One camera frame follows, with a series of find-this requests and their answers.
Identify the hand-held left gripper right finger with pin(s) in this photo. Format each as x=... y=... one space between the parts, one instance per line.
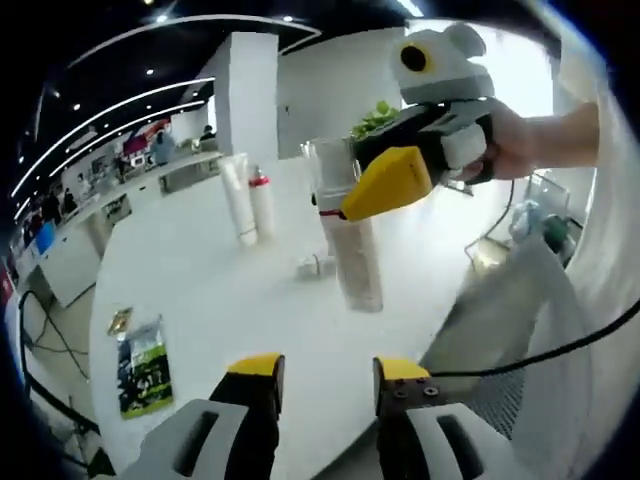
x=405 y=395

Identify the cream skincare bottle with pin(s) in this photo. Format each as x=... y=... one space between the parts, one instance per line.
x=263 y=210

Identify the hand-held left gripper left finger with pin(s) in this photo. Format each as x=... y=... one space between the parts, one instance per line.
x=245 y=425

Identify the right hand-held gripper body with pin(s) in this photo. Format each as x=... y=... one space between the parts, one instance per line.
x=445 y=70

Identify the person's right hand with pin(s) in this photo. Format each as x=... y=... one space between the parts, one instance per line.
x=510 y=145

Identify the grey mesh office chair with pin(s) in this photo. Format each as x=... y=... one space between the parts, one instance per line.
x=500 y=405

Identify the long white counter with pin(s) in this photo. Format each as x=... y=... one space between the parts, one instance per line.
x=70 y=270

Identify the blue bin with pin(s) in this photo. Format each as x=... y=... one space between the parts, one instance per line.
x=45 y=239

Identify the blue plastic bag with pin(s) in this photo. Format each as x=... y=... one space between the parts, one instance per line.
x=525 y=217

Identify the white skincare tube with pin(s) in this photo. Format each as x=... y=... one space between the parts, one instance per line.
x=239 y=205

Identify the green potted plant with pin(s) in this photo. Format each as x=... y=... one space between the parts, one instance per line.
x=375 y=120

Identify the gold foil packet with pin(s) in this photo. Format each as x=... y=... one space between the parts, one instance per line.
x=120 y=321

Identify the green sachet packet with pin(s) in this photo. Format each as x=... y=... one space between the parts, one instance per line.
x=145 y=370

